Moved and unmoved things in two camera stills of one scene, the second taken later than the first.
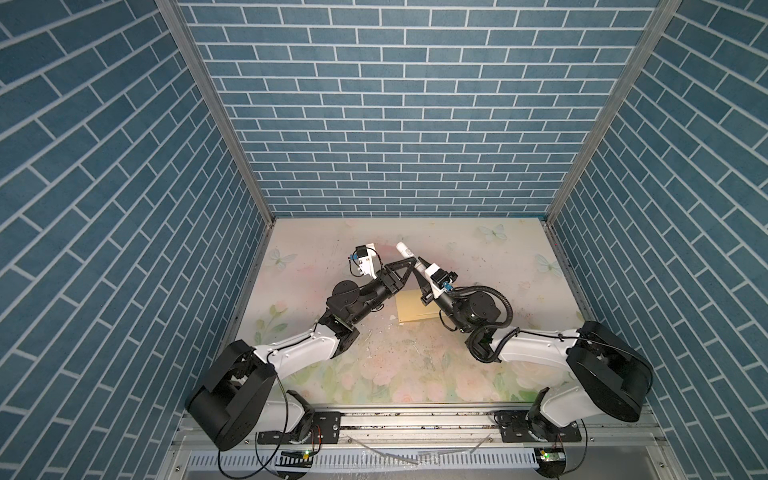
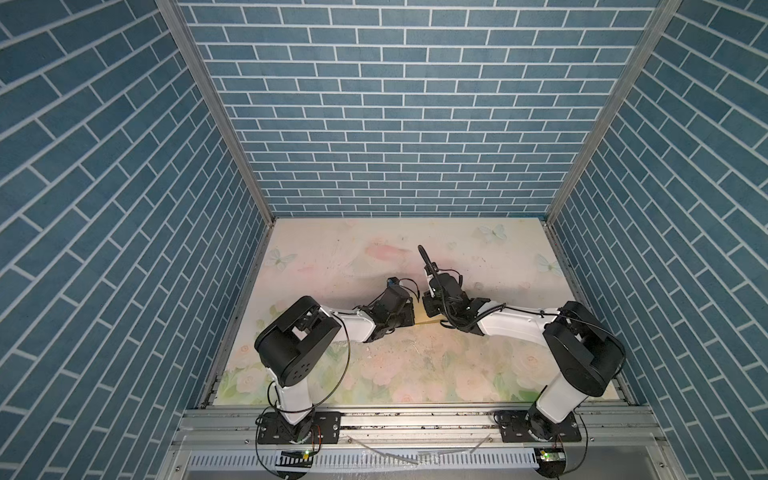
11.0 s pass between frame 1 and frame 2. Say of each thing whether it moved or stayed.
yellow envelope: stayed
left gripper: moved
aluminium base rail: stayed
